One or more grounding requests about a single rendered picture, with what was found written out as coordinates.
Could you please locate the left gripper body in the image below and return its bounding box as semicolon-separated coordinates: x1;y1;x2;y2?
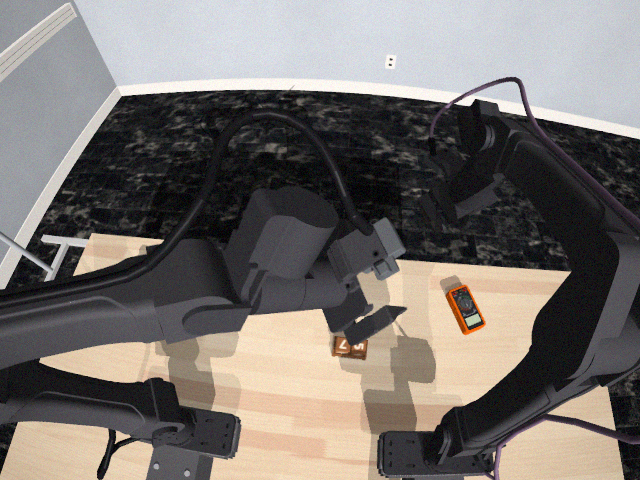
294;219;388;346

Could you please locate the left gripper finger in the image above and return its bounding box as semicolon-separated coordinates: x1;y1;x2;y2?
344;219;357;233
357;305;407;345

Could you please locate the orange digital multimeter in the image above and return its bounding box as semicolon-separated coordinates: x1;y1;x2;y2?
446;285;486;335

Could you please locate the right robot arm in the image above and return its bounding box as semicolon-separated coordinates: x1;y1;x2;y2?
383;99;640;475

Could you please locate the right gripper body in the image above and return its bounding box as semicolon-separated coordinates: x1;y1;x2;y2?
418;148;498;224

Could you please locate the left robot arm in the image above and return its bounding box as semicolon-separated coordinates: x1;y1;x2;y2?
0;186;339;456

